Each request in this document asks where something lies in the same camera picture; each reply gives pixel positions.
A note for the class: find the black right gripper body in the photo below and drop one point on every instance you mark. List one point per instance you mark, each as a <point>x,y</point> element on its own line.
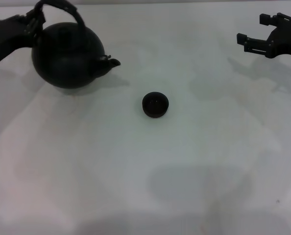
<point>287,39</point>

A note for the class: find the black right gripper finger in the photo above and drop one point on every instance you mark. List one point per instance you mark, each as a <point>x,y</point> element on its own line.
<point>257,45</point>
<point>279,18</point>

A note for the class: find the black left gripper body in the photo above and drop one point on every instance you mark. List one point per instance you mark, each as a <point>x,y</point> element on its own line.
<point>8,36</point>

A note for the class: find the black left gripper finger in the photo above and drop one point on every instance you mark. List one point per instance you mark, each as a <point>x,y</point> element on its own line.
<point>32,22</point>

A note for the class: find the small dark teacup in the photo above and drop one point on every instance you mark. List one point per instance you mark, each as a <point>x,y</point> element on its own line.
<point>155,105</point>

